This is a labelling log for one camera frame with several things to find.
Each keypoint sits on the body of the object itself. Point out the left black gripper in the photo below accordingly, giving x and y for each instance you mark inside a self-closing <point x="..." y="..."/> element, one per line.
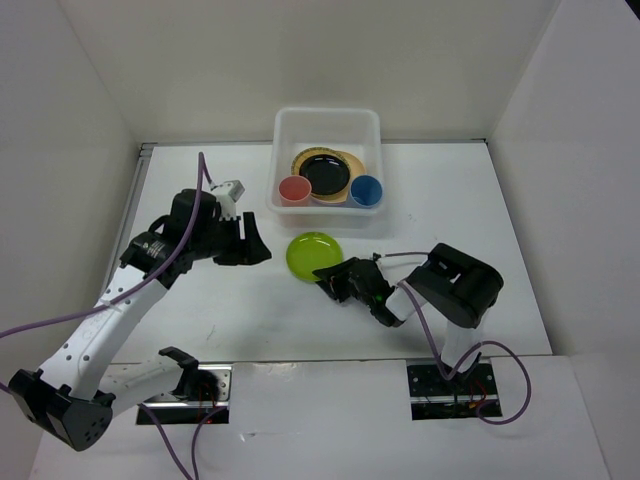
<point x="251" y="250"/>

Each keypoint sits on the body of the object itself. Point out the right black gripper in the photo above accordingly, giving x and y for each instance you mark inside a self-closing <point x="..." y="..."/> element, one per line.
<point x="332" y="279"/>

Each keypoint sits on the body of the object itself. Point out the green plastic plate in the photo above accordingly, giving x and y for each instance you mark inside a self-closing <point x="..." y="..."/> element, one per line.
<point x="312" y="251"/>

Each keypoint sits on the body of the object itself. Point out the red plastic cup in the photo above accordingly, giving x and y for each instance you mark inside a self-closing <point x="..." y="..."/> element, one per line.
<point x="295" y="191"/>

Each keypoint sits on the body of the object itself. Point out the blue plastic cup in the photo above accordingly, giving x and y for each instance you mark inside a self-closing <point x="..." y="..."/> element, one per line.
<point x="365" y="192"/>

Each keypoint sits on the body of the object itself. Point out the round woven bamboo coaster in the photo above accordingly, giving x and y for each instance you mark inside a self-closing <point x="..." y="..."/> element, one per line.
<point x="303" y="155"/>

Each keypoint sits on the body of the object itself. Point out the black plastic plate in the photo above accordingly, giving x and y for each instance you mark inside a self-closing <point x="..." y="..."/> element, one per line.
<point x="328" y="174"/>

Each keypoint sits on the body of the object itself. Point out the orange plastic plate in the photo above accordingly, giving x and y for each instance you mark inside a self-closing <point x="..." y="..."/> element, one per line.
<point x="357" y="168"/>

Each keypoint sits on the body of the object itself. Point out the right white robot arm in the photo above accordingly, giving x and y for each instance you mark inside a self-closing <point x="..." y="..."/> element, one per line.
<point x="458" y="286"/>

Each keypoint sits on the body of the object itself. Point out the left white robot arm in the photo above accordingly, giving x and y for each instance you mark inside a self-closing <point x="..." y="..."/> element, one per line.
<point x="71" y="395"/>

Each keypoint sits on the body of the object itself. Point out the clear plastic bin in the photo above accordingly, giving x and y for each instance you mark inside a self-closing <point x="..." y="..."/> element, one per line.
<point x="356" y="131"/>

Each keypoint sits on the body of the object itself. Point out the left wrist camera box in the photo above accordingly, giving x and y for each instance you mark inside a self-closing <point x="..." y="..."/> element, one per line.
<point x="228" y="194"/>

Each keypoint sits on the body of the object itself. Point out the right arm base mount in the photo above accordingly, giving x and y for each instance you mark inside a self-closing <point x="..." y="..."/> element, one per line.
<point x="434" y="398"/>

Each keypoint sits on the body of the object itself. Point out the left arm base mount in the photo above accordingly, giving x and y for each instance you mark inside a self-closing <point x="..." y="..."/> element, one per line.
<point x="205" y="395"/>

